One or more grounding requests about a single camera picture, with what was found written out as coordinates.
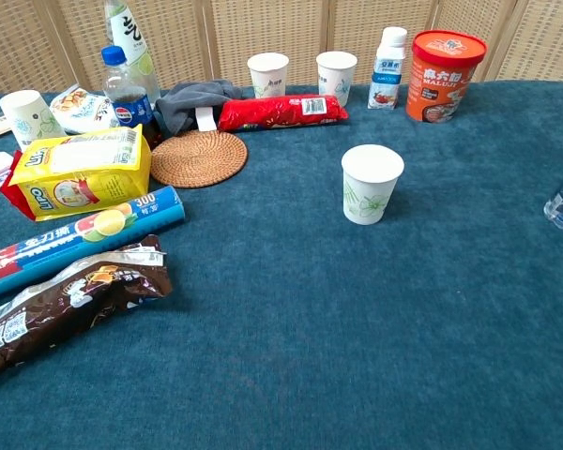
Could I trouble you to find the white yogurt drink bottle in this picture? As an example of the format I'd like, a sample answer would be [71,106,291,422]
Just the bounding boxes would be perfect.
[367,26,409,111]

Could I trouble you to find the cola bottle blue cap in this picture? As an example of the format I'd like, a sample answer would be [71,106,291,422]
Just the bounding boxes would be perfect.
[100,45,154,130]

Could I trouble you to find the clear glass bottle black cap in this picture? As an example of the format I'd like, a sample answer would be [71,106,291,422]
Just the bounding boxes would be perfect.
[103,0,162,105]

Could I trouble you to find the white paper cup green flower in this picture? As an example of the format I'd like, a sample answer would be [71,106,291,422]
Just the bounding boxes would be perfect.
[341,143,405,226]

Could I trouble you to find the round woven rattan coaster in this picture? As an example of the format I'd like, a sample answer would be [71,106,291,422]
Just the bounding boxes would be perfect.
[149,129,249,189]

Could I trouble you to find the blue table mat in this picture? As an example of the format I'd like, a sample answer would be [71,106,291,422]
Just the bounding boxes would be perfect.
[0,80,563,450]

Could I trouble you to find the red biscuit packet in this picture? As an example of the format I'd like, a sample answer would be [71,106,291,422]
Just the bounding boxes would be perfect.
[217,94,350,133]

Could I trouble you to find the grey cloth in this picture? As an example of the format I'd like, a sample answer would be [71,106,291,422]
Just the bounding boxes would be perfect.
[154,79,243,140]

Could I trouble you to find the woven folding screen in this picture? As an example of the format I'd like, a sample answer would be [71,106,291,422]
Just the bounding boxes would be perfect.
[0,0,563,95]

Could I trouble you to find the yellow snack box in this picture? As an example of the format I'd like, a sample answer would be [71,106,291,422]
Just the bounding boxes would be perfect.
[8,124,153,222]

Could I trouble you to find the blue plastic food wrap box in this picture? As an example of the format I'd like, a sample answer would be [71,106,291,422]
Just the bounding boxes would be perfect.
[0,185,187,302]

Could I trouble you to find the orange instant noodle tub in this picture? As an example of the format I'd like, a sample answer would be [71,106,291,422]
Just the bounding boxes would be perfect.
[405,29,489,125]

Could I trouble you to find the brown chocolate snack packet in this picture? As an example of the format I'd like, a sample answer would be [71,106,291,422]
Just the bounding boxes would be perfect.
[0,233,175,383]

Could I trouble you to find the white snack bag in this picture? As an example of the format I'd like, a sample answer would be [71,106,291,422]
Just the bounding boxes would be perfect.
[49,86,118,136]

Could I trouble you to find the white paper cup lying tilted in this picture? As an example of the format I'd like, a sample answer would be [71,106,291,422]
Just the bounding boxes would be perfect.
[0,89,68,152]

